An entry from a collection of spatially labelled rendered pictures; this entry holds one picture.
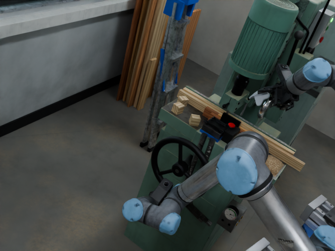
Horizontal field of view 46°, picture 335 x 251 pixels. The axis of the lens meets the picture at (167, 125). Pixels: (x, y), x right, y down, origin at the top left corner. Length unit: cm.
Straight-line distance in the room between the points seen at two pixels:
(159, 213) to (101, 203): 120
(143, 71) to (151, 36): 31
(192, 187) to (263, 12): 71
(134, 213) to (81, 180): 131
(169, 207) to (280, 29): 79
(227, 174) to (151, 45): 218
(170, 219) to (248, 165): 40
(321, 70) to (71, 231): 162
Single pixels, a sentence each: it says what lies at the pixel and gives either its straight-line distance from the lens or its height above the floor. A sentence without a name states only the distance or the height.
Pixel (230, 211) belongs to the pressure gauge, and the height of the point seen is 67.
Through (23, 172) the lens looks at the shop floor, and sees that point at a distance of 265.
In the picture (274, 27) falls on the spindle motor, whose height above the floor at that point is 143.
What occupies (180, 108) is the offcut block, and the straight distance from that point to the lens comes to 181.
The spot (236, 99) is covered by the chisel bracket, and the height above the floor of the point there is 107.
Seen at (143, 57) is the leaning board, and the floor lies 47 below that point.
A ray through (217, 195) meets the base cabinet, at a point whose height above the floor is 65.
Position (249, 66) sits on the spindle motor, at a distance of 166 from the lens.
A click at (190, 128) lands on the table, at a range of 178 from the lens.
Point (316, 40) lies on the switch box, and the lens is 193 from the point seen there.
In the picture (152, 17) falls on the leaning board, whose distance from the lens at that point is 310.
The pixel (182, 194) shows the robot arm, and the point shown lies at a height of 91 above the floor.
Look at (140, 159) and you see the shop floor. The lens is 291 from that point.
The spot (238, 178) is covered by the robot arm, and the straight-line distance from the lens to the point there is 109.
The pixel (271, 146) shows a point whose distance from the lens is 183.
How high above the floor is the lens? 186
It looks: 34 degrees down
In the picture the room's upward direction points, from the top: 20 degrees clockwise
